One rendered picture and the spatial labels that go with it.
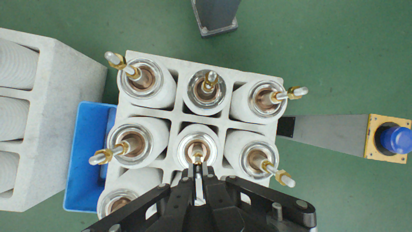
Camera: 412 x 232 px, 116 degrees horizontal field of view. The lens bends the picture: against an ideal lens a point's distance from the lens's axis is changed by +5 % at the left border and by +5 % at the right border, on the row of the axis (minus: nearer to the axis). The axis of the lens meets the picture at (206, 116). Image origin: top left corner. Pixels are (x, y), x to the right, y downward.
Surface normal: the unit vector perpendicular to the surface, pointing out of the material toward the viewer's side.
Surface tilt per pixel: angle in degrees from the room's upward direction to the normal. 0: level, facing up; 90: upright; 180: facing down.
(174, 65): 0
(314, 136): 90
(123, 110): 0
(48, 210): 0
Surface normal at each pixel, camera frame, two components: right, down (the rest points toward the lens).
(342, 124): -0.99, -0.15
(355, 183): 0.08, 0.00
